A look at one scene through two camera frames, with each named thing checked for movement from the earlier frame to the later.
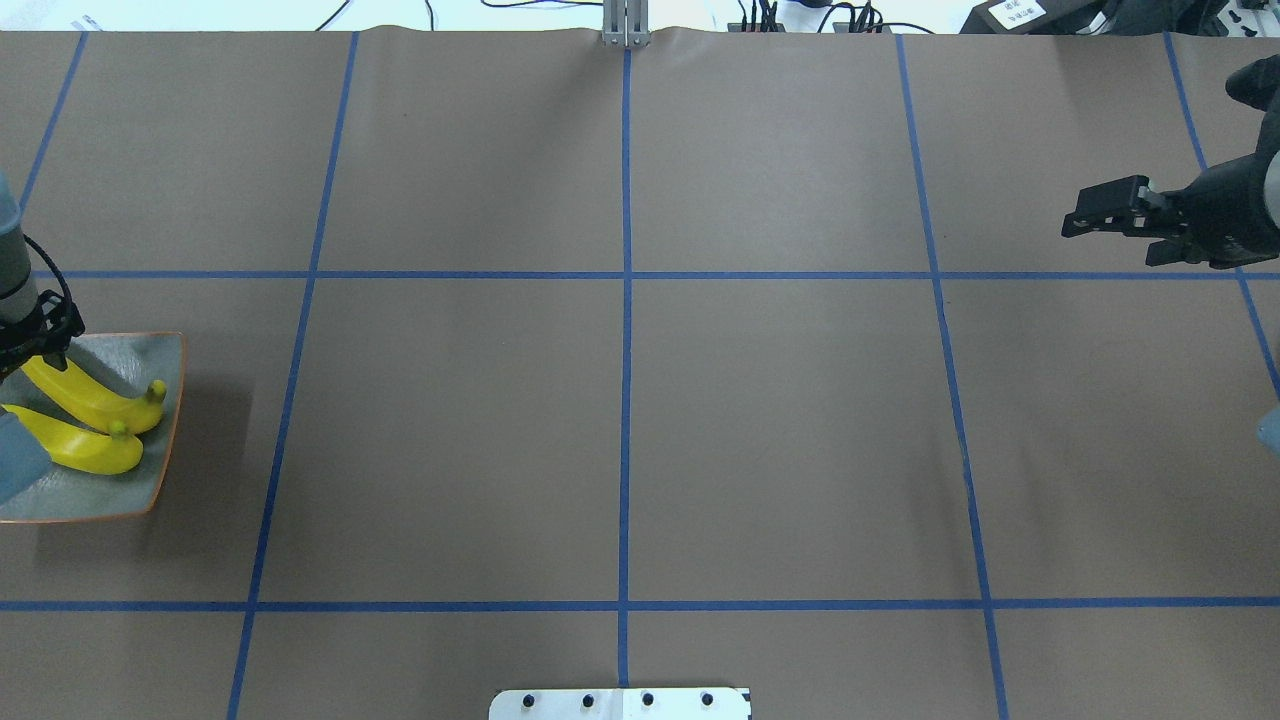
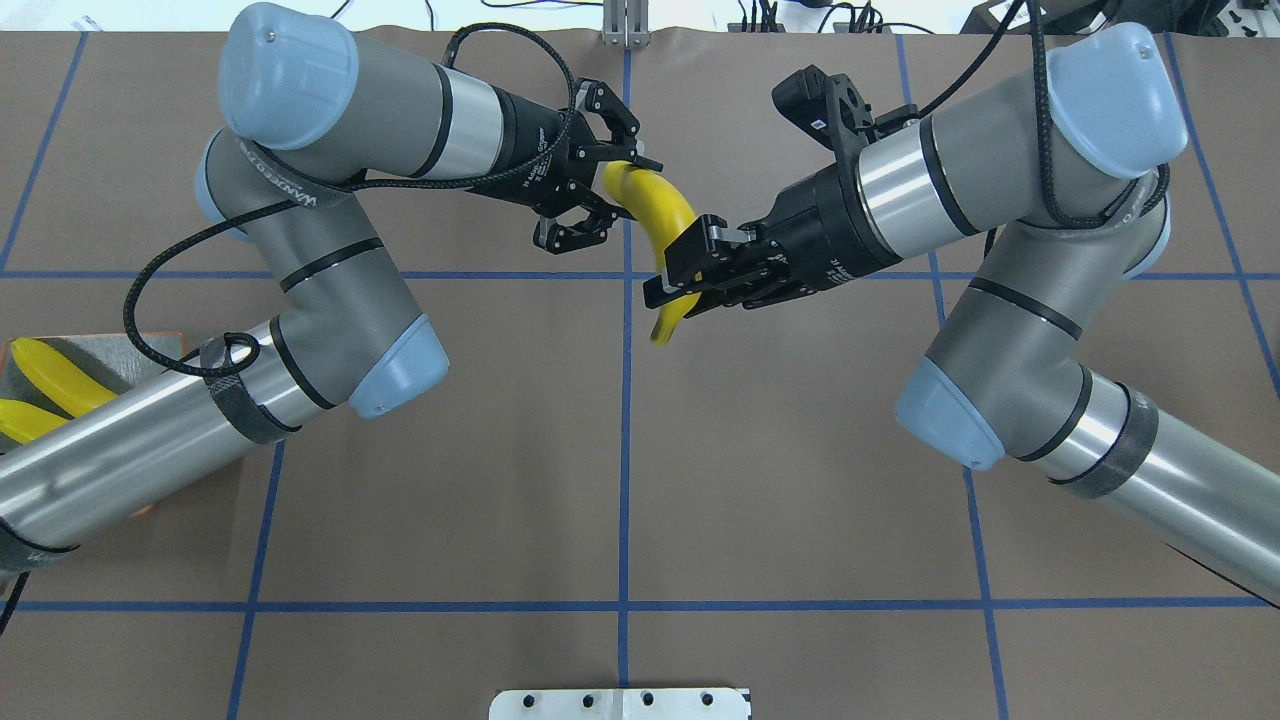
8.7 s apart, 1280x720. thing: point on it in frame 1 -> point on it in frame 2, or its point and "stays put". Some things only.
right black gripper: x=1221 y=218 -> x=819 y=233
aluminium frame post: x=626 y=23 stays put
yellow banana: x=96 y=403 stays put
